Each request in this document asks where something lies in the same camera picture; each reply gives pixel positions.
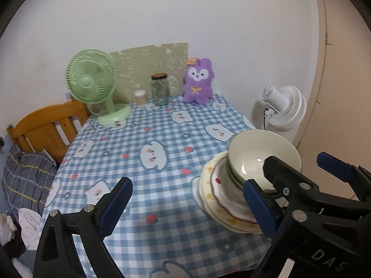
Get blue checkered tablecloth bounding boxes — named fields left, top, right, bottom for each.
left=43, top=95, right=270, bottom=277

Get green desk fan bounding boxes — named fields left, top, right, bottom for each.
left=65, top=49, right=132, bottom=126

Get floral ceramic bowl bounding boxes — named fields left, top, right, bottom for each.
left=226, top=155, right=279, bottom=195
left=227, top=129, right=303, bottom=193

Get toothpick holder jar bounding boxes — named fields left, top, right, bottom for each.
left=134, top=89, right=147, bottom=106

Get white plate red pattern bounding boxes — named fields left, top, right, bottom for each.
left=211, top=156, right=256, bottom=223

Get grey plaid pillow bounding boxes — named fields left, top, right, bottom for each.
left=2, top=144, right=57, bottom=215

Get glass jar black lid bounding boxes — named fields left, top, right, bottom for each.
left=151, top=73, right=170, bottom=106

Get white crumpled cloth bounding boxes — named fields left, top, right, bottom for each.
left=1, top=208, right=42, bottom=250

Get green patterned wall mat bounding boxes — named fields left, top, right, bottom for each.
left=110, top=43, right=189, bottom=103

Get yellow floral plate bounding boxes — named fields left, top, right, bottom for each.
left=198, top=151, right=262, bottom=234

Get white standing fan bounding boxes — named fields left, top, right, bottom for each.
left=260, top=85, right=307, bottom=132

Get purple plush toy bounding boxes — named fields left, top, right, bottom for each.
left=182, top=58, right=214, bottom=105

